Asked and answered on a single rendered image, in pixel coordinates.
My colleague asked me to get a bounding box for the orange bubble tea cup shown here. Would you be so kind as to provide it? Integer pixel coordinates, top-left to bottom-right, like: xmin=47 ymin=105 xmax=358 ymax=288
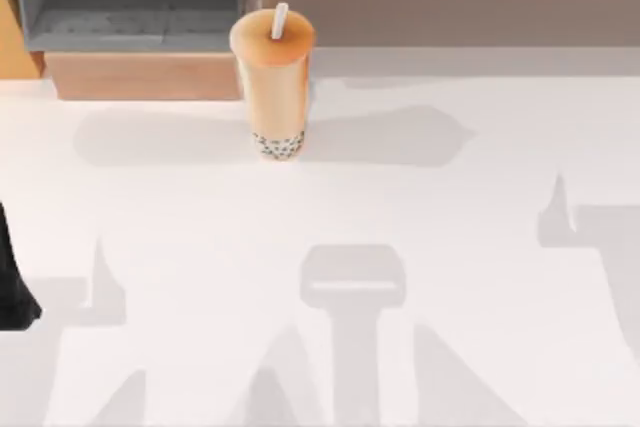
xmin=228 ymin=8 xmax=318 ymax=162

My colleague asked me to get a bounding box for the white drinking straw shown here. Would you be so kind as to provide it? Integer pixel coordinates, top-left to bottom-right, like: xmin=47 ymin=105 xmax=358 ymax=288
xmin=271 ymin=2 xmax=290 ymax=41

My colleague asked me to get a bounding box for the pale wooden drawer front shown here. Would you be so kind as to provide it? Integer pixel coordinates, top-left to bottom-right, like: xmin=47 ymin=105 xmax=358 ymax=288
xmin=43 ymin=50 xmax=246 ymax=102

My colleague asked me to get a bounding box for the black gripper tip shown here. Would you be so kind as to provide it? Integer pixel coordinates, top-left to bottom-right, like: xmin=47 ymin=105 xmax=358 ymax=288
xmin=0 ymin=202 xmax=43 ymax=334

